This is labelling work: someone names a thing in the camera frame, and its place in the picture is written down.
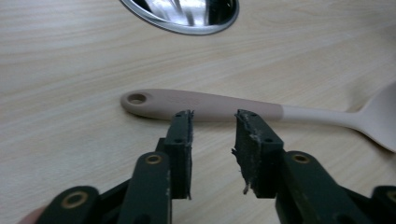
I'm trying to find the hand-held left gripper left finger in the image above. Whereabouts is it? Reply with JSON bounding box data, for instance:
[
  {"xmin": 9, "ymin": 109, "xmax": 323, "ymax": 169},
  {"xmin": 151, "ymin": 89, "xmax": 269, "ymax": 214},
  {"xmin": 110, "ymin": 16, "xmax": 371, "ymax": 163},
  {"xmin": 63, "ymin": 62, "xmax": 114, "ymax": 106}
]
[{"xmin": 155, "ymin": 109, "xmax": 194, "ymax": 201}]

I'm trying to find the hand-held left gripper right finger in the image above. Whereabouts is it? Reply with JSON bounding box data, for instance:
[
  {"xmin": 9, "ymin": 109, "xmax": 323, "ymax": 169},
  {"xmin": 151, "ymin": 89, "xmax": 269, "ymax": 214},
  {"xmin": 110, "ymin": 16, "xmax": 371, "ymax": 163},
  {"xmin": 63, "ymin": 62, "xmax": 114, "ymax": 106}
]
[{"xmin": 231, "ymin": 108, "xmax": 285, "ymax": 200}]

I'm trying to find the stainless steel bowl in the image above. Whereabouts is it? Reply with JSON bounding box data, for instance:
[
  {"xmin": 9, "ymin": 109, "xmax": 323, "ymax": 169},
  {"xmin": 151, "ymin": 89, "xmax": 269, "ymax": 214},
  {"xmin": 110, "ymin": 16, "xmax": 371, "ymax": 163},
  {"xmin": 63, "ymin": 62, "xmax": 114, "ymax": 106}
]
[{"xmin": 119, "ymin": 0, "xmax": 240, "ymax": 36}]

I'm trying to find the beige silicone spatula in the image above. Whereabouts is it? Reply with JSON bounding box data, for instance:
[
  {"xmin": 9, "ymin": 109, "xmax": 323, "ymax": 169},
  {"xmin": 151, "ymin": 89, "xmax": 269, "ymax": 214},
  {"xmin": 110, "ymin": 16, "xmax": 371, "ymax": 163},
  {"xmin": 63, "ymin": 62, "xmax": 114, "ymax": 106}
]
[{"xmin": 120, "ymin": 81, "xmax": 396, "ymax": 153}]

